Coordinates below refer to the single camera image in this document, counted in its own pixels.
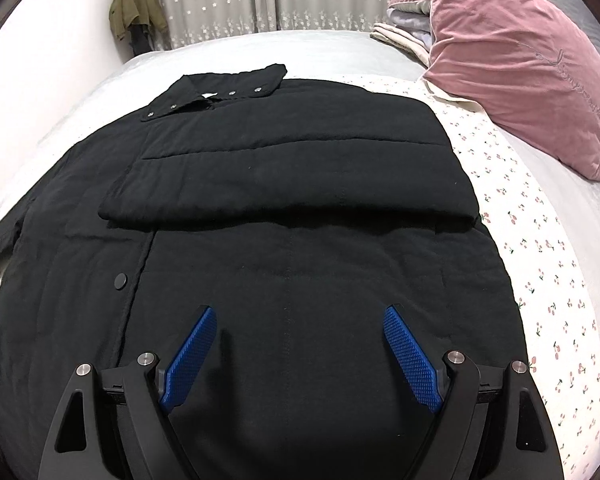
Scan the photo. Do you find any olive green hanging jacket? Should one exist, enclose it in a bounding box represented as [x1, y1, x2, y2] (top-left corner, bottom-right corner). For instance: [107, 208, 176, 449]
[108, 0, 170, 43]

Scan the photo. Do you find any pink grey folded blanket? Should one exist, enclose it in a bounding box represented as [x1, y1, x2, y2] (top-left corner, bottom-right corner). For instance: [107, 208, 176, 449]
[387, 0, 436, 30]

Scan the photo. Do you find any pink velvet pillow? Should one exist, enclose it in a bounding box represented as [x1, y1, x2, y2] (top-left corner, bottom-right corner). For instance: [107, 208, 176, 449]
[422, 0, 600, 183]

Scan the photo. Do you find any bed with grey sheet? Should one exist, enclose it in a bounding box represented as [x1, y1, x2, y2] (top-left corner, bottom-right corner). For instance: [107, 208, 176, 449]
[0, 27, 600, 461]

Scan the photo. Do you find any cherry print blanket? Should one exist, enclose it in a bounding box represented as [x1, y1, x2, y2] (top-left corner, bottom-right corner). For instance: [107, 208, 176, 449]
[340, 72, 600, 480]

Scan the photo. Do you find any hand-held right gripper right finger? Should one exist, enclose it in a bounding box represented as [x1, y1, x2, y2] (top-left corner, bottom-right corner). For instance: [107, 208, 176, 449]
[382, 304, 564, 480]

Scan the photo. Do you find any pale pink folded sheet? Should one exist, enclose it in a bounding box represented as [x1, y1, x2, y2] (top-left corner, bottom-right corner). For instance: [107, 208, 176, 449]
[370, 20, 435, 68]

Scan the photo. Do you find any black padded jacket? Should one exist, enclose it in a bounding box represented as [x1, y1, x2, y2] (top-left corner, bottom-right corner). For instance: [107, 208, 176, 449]
[0, 63, 532, 480]

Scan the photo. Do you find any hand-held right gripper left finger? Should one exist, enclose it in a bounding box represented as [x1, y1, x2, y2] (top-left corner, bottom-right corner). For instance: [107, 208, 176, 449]
[37, 305, 218, 480]

